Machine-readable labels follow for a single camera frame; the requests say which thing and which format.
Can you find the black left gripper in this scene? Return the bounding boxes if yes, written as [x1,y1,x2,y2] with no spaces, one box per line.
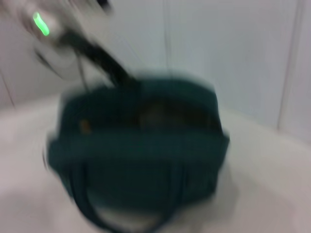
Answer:
[60,31,143,88]

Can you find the dark teal fabric lunch bag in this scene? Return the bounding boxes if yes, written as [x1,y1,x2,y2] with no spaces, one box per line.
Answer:
[46,72,231,229]

